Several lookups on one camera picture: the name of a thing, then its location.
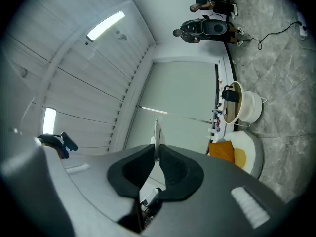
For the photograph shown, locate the long ceiling light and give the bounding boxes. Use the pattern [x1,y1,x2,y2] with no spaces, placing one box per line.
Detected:
[86,10,126,42]
[42,107,57,135]

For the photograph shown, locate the white power strip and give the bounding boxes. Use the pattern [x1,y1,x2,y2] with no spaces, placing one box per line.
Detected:
[296,11,309,38]

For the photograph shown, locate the black shell chair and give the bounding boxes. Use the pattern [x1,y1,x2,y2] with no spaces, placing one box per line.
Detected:
[201,18,228,36]

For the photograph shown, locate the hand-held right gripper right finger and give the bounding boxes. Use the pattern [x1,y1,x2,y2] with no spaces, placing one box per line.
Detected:
[142,144,297,237]

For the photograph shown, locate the yellow cushion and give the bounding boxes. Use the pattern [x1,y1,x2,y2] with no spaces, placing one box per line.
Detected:
[233,148,247,169]

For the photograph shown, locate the black kettle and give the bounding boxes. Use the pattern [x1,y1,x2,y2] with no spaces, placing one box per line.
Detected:
[221,84,240,103]

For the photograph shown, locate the white armchair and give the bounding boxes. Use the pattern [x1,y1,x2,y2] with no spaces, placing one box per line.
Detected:
[209,130,264,180]

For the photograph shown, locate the white round pouf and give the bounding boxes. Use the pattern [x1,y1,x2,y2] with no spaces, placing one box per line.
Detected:
[243,90,264,123]

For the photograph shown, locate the round wooden side table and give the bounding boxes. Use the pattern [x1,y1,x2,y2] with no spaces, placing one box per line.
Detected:
[223,81,245,125]

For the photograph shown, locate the black cable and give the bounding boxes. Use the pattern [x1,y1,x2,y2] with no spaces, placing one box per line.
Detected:
[244,21,303,50]

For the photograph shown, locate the white window ledge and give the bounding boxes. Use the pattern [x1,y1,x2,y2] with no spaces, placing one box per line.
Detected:
[206,47,237,155]

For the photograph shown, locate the orange cushion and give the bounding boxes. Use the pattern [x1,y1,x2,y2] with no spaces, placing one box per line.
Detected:
[208,141,235,163]

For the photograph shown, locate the black backpack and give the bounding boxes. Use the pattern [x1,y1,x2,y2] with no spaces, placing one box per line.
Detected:
[180,19,207,34]

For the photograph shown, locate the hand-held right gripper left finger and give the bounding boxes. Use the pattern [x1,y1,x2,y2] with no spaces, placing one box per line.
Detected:
[63,144,156,237]

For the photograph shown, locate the metal blind bar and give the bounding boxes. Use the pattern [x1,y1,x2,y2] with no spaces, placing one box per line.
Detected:
[137,105,213,124]

